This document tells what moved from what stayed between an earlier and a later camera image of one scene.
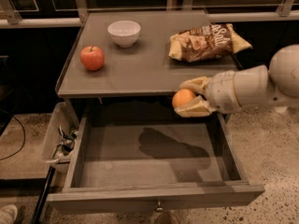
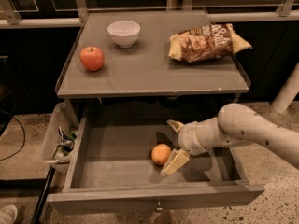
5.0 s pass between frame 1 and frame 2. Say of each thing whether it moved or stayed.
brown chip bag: stayed
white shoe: stayed
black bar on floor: stayed
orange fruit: moved
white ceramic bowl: stayed
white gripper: moved
